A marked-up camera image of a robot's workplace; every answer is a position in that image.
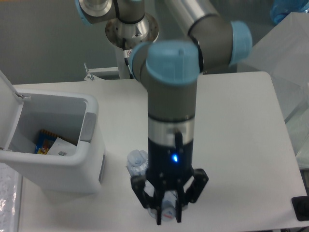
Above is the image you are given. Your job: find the white plastic wrapper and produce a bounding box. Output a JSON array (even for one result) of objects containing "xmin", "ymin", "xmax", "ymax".
[{"xmin": 47, "ymin": 137, "xmax": 77, "ymax": 157}]

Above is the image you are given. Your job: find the blue water jug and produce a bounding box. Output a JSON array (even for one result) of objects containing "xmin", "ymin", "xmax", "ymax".
[{"xmin": 270, "ymin": 0, "xmax": 309, "ymax": 25}]

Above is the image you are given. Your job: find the blue orange snack packet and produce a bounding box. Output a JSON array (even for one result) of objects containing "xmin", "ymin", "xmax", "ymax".
[{"xmin": 34, "ymin": 129, "xmax": 58, "ymax": 155}]

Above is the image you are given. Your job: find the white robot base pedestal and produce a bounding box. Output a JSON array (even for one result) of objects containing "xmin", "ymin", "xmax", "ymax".
[{"xmin": 83, "ymin": 45, "xmax": 136, "ymax": 81}]

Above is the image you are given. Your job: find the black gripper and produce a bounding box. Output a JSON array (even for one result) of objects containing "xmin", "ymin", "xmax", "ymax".
[{"xmin": 130, "ymin": 140, "xmax": 209, "ymax": 225}]

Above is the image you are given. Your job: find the translucent plastic box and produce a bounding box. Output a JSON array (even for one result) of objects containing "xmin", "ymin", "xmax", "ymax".
[{"xmin": 237, "ymin": 13, "xmax": 309, "ymax": 170}]

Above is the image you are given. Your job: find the clear plastic water bottle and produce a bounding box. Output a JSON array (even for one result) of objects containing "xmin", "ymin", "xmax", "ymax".
[{"xmin": 126, "ymin": 150, "xmax": 176, "ymax": 222}]

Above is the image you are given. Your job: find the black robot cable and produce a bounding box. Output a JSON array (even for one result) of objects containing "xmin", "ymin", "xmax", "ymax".
[{"xmin": 122, "ymin": 38, "xmax": 135, "ymax": 79}]

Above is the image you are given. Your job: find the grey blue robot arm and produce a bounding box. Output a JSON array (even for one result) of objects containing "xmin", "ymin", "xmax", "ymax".
[{"xmin": 75, "ymin": 0, "xmax": 252, "ymax": 224}]

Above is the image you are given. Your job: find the white trash can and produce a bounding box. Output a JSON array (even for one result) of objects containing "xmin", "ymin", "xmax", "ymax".
[{"xmin": 0, "ymin": 74, "xmax": 105, "ymax": 193}]

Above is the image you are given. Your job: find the black device at edge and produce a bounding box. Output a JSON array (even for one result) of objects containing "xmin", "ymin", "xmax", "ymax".
[{"xmin": 292, "ymin": 196, "xmax": 309, "ymax": 221}]

